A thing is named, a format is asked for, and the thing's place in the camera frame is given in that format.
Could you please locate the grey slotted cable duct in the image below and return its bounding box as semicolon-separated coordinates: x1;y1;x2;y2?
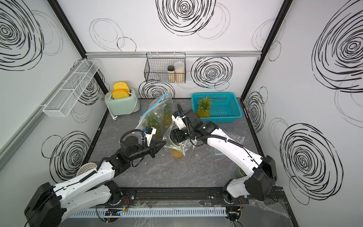
71;207;227;219

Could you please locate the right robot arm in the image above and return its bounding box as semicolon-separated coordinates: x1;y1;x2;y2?
170;104;278;203

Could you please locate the white-lid spice jar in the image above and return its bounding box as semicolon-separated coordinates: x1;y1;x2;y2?
174;61;185;83

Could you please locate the clear zip-top bag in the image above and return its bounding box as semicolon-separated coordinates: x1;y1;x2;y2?
163;124;195;158
207;130;244;159
136;103;165;140

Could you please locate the white toaster cable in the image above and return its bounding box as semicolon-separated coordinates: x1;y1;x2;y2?
106;91;138;121

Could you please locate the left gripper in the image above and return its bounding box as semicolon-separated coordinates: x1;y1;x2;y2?
128;139;166;163

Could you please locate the rear blue-zip clear bag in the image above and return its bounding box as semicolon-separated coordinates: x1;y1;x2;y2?
136;90;175;140

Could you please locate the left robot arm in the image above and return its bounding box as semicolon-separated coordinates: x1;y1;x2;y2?
24;126;166;227

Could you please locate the yellow pineapple green crown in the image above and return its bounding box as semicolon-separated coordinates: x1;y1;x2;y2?
197;96;213;118

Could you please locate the black wire wall basket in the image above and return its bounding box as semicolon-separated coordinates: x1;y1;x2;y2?
144;52;186;83

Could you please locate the white woven ball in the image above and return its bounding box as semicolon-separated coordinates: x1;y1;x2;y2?
76;162;97;176

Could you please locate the mint green toaster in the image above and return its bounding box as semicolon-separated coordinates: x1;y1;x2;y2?
105;88;141;116

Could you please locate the rear yellow toast slice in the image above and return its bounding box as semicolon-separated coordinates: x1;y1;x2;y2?
113;81;130;92

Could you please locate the dark-lid spice jar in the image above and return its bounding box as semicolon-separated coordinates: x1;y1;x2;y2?
167;65;175;83

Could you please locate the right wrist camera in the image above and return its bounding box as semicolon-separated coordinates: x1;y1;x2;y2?
172;112;186;130

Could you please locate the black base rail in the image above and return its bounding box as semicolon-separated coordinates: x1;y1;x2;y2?
107;186;284;205

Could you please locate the front yellow toast slice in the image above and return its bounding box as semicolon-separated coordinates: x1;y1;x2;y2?
112;89;130;99

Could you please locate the green ceramic cup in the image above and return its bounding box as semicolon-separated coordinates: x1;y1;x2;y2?
235;167;246;179

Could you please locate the teal plastic basket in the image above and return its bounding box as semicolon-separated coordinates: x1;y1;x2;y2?
192;92;243;123

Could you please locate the yellow toast slice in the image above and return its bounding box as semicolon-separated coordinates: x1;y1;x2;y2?
113;81;130;92
112;89;130;99

